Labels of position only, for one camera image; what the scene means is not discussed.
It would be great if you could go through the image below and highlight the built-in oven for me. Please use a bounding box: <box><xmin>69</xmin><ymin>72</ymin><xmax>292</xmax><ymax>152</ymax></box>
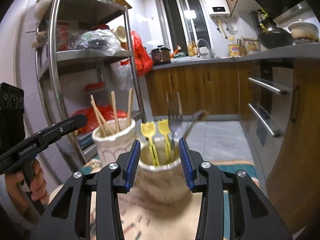
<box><xmin>248</xmin><ymin>60</ymin><xmax>293</xmax><ymax>178</ymax></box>

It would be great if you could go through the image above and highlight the yellow oil bottle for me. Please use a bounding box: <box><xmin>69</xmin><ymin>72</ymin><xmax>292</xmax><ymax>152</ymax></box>
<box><xmin>228</xmin><ymin>36</ymin><xmax>240</xmax><ymax>57</ymax></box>

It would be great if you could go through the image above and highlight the white water heater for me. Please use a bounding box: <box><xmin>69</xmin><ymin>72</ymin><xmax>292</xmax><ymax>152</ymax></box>
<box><xmin>204</xmin><ymin>0</ymin><xmax>231</xmax><ymax>17</ymax></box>

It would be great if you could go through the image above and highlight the yellow plastic pick two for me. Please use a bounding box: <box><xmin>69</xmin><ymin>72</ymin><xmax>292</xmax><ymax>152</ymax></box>
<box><xmin>158</xmin><ymin>119</ymin><xmax>171</xmax><ymax>162</ymax></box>

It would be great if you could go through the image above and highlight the red hanging bag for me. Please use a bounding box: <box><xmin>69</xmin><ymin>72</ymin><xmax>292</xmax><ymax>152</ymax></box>
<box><xmin>131</xmin><ymin>30</ymin><xmax>153</xmax><ymax>76</ymax></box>

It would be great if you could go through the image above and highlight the clear bag on shelf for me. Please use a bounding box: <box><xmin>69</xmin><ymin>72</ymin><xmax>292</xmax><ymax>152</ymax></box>
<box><xmin>73</xmin><ymin>29</ymin><xmax>122</xmax><ymax>56</ymax></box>

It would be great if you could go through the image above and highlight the wooden chopstick four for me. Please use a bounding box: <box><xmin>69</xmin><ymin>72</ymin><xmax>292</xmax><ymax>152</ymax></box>
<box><xmin>126</xmin><ymin>88</ymin><xmax>133</xmax><ymax>127</ymax></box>

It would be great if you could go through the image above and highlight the person left hand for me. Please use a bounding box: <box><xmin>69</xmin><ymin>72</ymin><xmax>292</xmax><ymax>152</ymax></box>
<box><xmin>4</xmin><ymin>159</ymin><xmax>49</xmax><ymax>207</ymax></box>

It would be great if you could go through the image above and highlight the dark electric cooker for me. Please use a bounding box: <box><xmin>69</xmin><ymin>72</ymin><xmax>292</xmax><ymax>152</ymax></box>
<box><xmin>150</xmin><ymin>45</ymin><xmax>170</xmax><ymax>65</ymax></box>

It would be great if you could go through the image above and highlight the wooden chopstick three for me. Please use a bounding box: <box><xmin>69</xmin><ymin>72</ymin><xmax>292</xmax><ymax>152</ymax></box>
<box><xmin>111</xmin><ymin>90</ymin><xmax>120</xmax><ymax>133</ymax></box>

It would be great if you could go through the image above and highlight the wooden chopstick two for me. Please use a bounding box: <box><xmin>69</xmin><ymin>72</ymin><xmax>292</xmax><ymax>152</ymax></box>
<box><xmin>99</xmin><ymin>111</ymin><xmax>114</xmax><ymax>134</ymax></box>

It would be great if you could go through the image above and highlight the wooden chopstick one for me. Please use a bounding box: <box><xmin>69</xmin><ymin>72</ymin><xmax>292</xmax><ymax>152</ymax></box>
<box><xmin>91</xmin><ymin>94</ymin><xmax>106</xmax><ymax>137</ymax></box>

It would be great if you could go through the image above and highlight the white ceramic double utensil holder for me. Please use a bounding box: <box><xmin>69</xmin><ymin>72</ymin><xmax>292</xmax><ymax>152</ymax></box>
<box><xmin>92</xmin><ymin>118</ymin><xmax>191</xmax><ymax>204</ymax></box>

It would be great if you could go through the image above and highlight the red plastic bag low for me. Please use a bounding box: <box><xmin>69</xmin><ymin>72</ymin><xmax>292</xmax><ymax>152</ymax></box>
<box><xmin>71</xmin><ymin>103</ymin><xmax>128</xmax><ymax>134</ymax></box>

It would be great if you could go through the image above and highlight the metal storage rack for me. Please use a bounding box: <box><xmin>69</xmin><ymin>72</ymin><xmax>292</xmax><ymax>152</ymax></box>
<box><xmin>35</xmin><ymin>0</ymin><xmax>148</xmax><ymax>160</ymax></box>

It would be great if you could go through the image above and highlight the black wok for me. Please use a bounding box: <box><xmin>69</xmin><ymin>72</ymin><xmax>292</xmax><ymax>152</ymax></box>
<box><xmin>258</xmin><ymin>23</ymin><xmax>294</xmax><ymax>49</ymax></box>

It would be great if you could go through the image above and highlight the white cooking pot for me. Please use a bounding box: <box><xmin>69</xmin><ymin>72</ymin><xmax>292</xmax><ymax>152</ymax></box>
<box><xmin>288</xmin><ymin>19</ymin><xmax>319</xmax><ymax>44</ymax></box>

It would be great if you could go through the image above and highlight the kitchen faucet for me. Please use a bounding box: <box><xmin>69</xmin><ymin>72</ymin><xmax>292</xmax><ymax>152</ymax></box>
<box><xmin>197</xmin><ymin>38</ymin><xmax>214</xmax><ymax>59</ymax></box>

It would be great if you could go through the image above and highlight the white plastic bag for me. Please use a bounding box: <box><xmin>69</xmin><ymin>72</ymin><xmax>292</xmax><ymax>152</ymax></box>
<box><xmin>110</xmin><ymin>59</ymin><xmax>133</xmax><ymax>90</ymax></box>

